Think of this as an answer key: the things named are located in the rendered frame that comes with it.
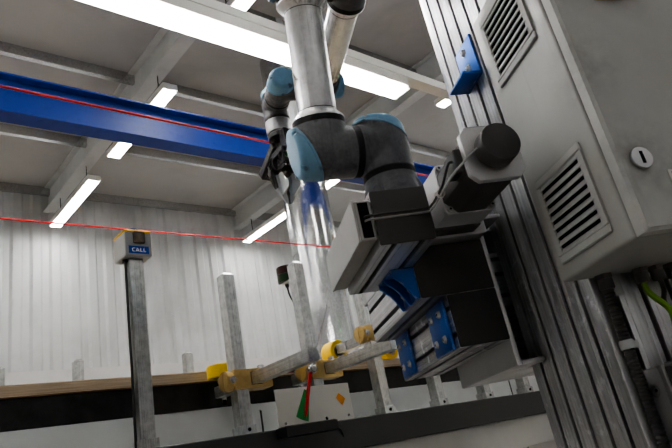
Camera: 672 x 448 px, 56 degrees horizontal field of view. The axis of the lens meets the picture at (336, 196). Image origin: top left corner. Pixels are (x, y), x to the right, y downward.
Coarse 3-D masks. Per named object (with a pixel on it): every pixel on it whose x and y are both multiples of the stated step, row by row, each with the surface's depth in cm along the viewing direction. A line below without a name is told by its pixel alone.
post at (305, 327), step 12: (300, 264) 190; (300, 276) 188; (300, 288) 186; (300, 300) 184; (300, 312) 183; (300, 324) 183; (312, 324) 183; (300, 336) 182; (312, 336) 182; (312, 384) 175
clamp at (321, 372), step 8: (320, 360) 179; (328, 360) 181; (304, 368) 175; (320, 368) 178; (296, 376) 177; (304, 376) 174; (312, 376) 175; (320, 376) 176; (328, 376) 178; (336, 376) 180
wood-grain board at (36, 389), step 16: (352, 368) 213; (32, 384) 148; (48, 384) 150; (64, 384) 153; (80, 384) 155; (96, 384) 157; (112, 384) 160; (128, 384) 162; (160, 384) 168; (176, 384) 172
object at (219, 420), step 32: (192, 384) 175; (288, 384) 196; (352, 384) 212; (416, 384) 231; (448, 384) 242; (512, 384) 267; (0, 416) 143; (32, 416) 147; (64, 416) 151; (96, 416) 156; (128, 416) 161; (160, 416) 166; (192, 416) 171; (224, 416) 177; (256, 416) 184
